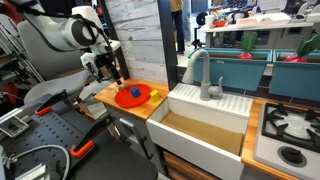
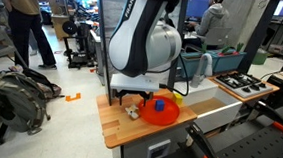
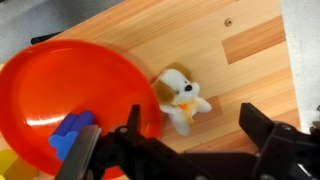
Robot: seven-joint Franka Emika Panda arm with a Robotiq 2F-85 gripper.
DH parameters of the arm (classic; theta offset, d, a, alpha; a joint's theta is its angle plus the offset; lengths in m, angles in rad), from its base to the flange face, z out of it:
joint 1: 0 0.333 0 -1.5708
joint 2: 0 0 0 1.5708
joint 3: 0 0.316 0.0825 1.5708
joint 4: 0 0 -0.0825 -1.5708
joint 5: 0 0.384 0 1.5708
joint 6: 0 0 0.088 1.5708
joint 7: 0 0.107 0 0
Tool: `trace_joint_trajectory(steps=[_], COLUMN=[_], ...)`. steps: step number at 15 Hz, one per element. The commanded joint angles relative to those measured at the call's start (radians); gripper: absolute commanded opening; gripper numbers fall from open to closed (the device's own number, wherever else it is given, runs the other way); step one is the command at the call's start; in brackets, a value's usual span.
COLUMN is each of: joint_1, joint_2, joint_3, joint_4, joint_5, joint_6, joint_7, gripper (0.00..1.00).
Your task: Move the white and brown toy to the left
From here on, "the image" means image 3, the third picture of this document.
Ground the wooden toy kitchen counter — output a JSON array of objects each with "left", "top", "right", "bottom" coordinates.
[{"left": 0, "top": 0, "right": 302, "bottom": 180}]

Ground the white and brown toy dog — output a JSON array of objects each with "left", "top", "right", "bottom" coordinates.
[{"left": 152, "top": 62, "right": 213, "bottom": 137}]

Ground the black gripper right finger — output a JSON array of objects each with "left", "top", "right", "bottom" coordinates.
[{"left": 238, "top": 102, "right": 276, "bottom": 152}]

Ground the yellow toy block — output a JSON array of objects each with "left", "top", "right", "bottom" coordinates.
[{"left": 0, "top": 148, "right": 40, "bottom": 180}]

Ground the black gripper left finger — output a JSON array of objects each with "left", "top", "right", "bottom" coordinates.
[{"left": 126, "top": 104, "right": 142, "bottom": 133}]

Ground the blue toy block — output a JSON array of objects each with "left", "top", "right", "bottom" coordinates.
[{"left": 48, "top": 110, "right": 96, "bottom": 162}]

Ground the red plastic plate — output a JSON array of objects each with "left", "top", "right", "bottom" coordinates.
[{"left": 0, "top": 39, "right": 164, "bottom": 180}]

